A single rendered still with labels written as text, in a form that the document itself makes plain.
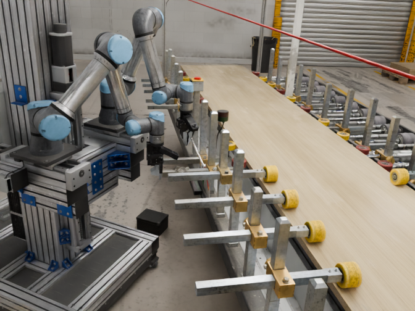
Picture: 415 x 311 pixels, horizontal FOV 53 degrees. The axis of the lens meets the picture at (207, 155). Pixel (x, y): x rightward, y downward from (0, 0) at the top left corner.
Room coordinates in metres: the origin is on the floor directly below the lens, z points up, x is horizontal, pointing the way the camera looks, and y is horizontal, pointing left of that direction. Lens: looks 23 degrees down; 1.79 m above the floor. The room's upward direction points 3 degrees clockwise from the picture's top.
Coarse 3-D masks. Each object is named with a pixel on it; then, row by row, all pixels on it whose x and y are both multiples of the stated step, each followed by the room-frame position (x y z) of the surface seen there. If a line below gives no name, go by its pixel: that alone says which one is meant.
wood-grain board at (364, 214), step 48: (240, 96) 3.39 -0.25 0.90; (240, 144) 2.28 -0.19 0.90; (288, 144) 2.32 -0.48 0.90; (336, 144) 2.35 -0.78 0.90; (336, 192) 1.73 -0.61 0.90; (384, 192) 1.75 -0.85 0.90; (336, 240) 1.33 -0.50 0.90; (384, 240) 1.34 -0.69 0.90; (336, 288) 1.06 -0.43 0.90; (384, 288) 1.07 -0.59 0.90
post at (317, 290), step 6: (312, 282) 0.82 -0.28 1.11; (318, 282) 0.82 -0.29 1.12; (324, 282) 0.83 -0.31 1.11; (312, 288) 0.81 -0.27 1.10; (318, 288) 0.80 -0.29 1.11; (324, 288) 0.81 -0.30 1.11; (306, 294) 0.83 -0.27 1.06; (312, 294) 0.81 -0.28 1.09; (318, 294) 0.80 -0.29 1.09; (324, 294) 0.81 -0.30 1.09; (306, 300) 0.83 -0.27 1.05; (312, 300) 0.80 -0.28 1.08; (318, 300) 0.80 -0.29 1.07; (324, 300) 0.81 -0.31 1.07; (306, 306) 0.82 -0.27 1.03; (312, 306) 0.80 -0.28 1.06; (318, 306) 0.81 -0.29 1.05
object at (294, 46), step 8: (296, 0) 3.57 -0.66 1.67; (296, 8) 3.54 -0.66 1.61; (296, 16) 3.53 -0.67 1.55; (296, 24) 3.52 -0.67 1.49; (296, 32) 3.52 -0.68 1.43; (296, 40) 3.53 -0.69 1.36; (296, 48) 3.53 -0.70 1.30; (296, 56) 3.53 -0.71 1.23; (288, 72) 3.55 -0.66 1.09; (288, 80) 3.53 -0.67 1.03; (288, 88) 3.52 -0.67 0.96
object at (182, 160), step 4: (216, 156) 2.28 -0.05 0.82; (164, 160) 2.18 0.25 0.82; (168, 160) 2.19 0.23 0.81; (172, 160) 2.19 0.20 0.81; (176, 160) 2.20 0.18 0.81; (180, 160) 2.20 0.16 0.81; (184, 160) 2.21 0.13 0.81; (188, 160) 2.21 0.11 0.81; (192, 160) 2.22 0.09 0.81; (196, 160) 2.22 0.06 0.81; (216, 160) 2.25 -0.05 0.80; (228, 160) 2.26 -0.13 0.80; (164, 164) 2.18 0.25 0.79; (168, 164) 2.19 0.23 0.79; (172, 164) 2.19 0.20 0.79
